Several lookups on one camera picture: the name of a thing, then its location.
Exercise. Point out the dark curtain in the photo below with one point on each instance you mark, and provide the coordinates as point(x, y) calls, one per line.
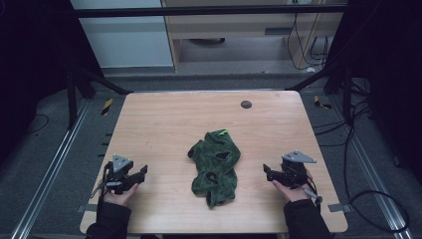
point(391, 66)
point(30, 66)

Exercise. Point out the white cabinet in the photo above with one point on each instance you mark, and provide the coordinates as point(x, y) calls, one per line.
point(126, 40)

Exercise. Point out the black horizontal frame bar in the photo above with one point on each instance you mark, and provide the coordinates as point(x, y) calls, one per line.
point(199, 12)

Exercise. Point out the person's left hand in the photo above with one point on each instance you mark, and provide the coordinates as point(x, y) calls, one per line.
point(121, 198)

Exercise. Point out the black metal stand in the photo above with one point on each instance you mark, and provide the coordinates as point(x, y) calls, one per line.
point(346, 93)
point(71, 99)

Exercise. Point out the yellow black striped tape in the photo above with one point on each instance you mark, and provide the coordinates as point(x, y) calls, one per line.
point(106, 107)
point(321, 103)

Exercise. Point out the grey round table grommet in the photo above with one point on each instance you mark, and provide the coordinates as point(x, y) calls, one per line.
point(246, 104)

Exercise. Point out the person's right hand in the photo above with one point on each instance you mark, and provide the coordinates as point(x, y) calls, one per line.
point(295, 194)

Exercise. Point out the dark green garment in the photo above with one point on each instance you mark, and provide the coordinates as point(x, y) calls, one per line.
point(215, 166)

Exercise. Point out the grey tape strip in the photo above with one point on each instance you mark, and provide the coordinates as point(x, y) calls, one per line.
point(87, 208)
point(339, 207)

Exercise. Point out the aluminium floor rail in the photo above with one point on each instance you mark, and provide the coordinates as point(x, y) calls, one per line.
point(371, 172)
point(49, 166)

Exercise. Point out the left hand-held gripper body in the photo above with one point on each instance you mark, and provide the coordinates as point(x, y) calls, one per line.
point(119, 176)

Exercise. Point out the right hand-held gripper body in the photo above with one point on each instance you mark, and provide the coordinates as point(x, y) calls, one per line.
point(293, 174)

